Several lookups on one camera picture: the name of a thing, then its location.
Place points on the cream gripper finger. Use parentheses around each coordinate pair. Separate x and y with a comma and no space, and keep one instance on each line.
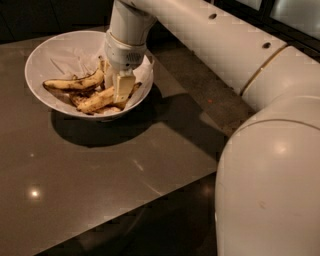
(123,84)
(108,74)

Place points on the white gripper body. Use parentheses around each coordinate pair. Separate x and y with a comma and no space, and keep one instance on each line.
(122,55)

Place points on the long spotted banana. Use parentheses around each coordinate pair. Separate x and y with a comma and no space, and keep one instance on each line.
(99,101)

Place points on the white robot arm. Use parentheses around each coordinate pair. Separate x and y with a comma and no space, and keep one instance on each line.
(267,192)

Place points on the upright banana stem piece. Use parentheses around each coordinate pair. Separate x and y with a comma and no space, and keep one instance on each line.
(101,64)

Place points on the right rear banana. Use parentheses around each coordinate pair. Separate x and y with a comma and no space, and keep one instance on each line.
(135,88)

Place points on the upper left spotted banana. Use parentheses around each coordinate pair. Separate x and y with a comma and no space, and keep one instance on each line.
(79,84)

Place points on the white bowl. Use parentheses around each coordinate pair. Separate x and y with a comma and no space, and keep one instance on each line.
(36,71)

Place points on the lower left small banana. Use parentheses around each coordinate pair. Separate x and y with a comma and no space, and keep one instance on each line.
(77,99)

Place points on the white paper liner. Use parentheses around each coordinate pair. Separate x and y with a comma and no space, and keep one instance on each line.
(77,54)

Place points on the dark cabinet row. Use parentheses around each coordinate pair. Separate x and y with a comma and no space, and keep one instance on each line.
(26,19)

